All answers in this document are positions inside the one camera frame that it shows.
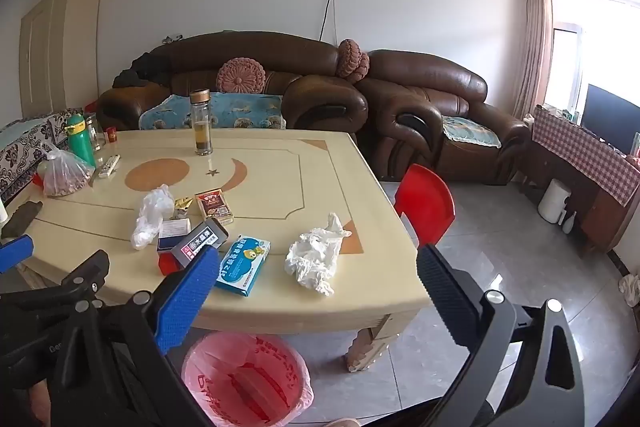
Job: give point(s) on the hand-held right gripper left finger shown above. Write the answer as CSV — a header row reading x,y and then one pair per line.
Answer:
x,y
185,299

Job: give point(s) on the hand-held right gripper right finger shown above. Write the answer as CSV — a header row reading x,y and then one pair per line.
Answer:
x,y
447,302

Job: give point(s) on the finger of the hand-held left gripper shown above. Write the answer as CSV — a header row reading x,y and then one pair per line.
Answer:
x,y
75,279
15,248

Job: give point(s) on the blue medicine box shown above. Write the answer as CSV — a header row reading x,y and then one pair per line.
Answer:
x,y
243,266

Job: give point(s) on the white plastic bag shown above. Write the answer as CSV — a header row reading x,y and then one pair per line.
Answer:
x,y
150,217

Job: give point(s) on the gold foil wrapper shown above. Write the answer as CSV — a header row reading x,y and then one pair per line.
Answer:
x,y
183,205

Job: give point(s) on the trash bin with pink bag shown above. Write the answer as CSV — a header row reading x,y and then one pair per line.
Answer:
x,y
247,382

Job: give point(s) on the white tissue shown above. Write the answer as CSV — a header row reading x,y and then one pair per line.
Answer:
x,y
316,259

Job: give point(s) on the dark flat object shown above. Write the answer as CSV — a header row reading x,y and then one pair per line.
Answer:
x,y
22,217

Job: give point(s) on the small red box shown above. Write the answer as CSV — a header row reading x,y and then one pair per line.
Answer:
x,y
167,264

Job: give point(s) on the grey box with red label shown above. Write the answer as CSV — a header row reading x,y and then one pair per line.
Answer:
x,y
200,243

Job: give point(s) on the white and blue small box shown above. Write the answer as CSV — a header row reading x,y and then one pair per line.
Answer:
x,y
172,234

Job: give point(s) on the clear bag of nuts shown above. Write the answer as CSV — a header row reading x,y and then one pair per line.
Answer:
x,y
62,177

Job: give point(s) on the black and white patterned cloth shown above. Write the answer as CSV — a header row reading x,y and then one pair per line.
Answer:
x,y
25,152

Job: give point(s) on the red plastic stool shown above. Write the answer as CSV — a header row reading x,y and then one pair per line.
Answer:
x,y
425,207

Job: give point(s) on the red card box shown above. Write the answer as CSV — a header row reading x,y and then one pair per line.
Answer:
x,y
215,205

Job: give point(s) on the white remote control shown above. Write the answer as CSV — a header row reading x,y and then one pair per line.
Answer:
x,y
109,166

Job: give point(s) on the green thermos bottle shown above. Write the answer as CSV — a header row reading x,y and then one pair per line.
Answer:
x,y
80,139

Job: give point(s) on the clear glass jar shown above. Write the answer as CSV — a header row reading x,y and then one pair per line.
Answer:
x,y
95,132

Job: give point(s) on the white cylindrical container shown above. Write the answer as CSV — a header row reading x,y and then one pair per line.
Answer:
x,y
554,201

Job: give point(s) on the small red cup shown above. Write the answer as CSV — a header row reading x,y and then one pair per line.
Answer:
x,y
111,136

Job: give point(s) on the person's pink right shoe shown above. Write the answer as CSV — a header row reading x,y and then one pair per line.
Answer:
x,y
344,422

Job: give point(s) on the brown wooden tv cabinet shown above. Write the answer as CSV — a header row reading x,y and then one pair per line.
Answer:
x,y
575,202

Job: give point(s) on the beige coffee table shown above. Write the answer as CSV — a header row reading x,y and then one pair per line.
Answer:
x,y
325,187

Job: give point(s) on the blue armchair seat cover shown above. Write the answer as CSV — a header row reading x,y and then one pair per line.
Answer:
x,y
470,131

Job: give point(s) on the glass bottle with gold cap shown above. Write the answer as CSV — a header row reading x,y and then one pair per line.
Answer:
x,y
201,122

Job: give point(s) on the white cloth on floor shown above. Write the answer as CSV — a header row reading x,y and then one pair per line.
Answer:
x,y
631,289

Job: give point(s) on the blue printed sofa cover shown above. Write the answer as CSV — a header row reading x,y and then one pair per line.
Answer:
x,y
235,111

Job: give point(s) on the beige wardrobe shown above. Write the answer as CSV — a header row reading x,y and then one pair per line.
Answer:
x,y
55,52

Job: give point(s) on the red checkered tablecloth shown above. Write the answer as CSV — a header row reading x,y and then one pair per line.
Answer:
x,y
585,152

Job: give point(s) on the brown leather armchair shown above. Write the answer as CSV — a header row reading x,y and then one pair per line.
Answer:
x,y
435,97

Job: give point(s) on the dark clothes pile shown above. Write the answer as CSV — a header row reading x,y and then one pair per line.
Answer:
x,y
135,74

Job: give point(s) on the brown leather sofa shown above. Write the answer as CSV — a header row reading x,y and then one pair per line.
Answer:
x,y
250,82

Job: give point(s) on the round pink cushion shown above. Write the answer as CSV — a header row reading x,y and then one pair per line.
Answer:
x,y
241,76
347,57
364,66

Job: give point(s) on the black television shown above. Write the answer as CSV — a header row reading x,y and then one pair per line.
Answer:
x,y
612,119

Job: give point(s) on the beige curtain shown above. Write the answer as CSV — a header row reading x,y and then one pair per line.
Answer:
x,y
536,42

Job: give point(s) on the window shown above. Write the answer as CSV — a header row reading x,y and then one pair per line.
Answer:
x,y
595,42

